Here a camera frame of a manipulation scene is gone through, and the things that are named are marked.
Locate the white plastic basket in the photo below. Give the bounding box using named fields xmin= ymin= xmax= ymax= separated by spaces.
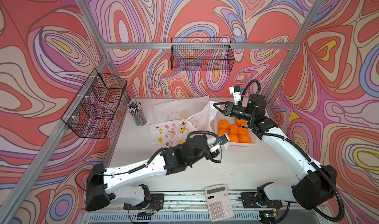
xmin=209 ymin=99 xmax=262 ymax=148

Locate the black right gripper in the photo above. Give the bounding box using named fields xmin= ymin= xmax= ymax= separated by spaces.
xmin=214 ymin=101 xmax=255 ymax=122

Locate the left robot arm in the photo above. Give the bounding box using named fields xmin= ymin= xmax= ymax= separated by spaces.
xmin=85 ymin=131 xmax=230 ymax=212

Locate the black wire basket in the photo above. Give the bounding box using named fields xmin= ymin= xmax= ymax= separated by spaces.
xmin=170 ymin=36 xmax=235 ymax=72
xmin=61 ymin=69 xmax=127 ymax=139

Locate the pink desk calculator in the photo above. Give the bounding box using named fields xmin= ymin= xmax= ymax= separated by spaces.
xmin=204 ymin=184 xmax=235 ymax=222

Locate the orange behind top orange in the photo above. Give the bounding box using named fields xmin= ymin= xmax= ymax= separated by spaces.
xmin=218 ymin=120 xmax=230 ymax=129

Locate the right rear orange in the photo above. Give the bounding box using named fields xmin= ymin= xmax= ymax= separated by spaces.
xmin=235 ymin=119 xmax=247 ymax=127

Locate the bottom edge orange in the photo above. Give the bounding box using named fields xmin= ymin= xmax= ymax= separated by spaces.
xmin=238 ymin=134 xmax=251 ymax=144

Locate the black wire basket rear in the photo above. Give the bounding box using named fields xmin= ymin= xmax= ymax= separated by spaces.
xmin=170 ymin=36 xmax=235 ymax=72

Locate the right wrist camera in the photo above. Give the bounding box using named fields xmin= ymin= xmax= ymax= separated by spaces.
xmin=229 ymin=86 xmax=242 ymax=105

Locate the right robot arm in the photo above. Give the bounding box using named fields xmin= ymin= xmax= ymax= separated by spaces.
xmin=213 ymin=94 xmax=345 ymax=223

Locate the metal pen cup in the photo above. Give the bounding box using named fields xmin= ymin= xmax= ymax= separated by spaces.
xmin=127 ymin=100 xmax=147 ymax=126

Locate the black wire basket left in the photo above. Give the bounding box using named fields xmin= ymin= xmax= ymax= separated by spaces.
xmin=61 ymin=69 xmax=127 ymax=139

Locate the left orange in basket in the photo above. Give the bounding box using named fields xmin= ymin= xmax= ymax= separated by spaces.
xmin=217 ymin=128 xmax=227 ymax=136

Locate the corner orange at left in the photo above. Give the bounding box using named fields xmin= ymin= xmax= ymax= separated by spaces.
xmin=237 ymin=127 xmax=249 ymax=136

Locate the white printed plastic bag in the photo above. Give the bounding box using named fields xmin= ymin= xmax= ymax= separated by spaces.
xmin=149 ymin=101 xmax=218 ymax=148

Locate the lower left orange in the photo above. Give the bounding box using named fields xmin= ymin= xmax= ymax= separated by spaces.
xmin=229 ymin=134 xmax=239 ymax=143

